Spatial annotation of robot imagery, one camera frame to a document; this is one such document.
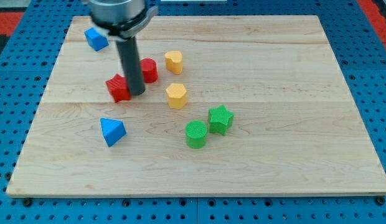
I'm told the red cylinder block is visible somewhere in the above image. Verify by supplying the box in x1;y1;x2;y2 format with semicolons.
140;58;158;83

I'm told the green circle block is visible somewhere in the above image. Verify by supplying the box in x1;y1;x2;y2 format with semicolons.
185;120;208;149

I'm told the red star block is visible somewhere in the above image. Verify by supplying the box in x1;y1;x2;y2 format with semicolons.
105;73;131;103

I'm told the wooden board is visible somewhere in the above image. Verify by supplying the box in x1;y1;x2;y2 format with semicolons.
6;16;386;198

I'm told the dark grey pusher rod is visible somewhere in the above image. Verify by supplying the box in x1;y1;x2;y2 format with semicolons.
116;37;146;96

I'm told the yellow hexagon block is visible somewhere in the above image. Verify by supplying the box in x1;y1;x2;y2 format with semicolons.
166;83;187;109

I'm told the yellow heart block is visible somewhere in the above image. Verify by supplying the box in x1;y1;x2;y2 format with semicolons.
164;51;183;75

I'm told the blue triangle block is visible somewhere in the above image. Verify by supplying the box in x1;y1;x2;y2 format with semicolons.
100;118;127;147

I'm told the blue cube block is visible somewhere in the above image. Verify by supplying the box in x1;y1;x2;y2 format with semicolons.
84;27;109;51

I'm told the green star block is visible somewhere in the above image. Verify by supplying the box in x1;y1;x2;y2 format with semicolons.
207;105;234;136

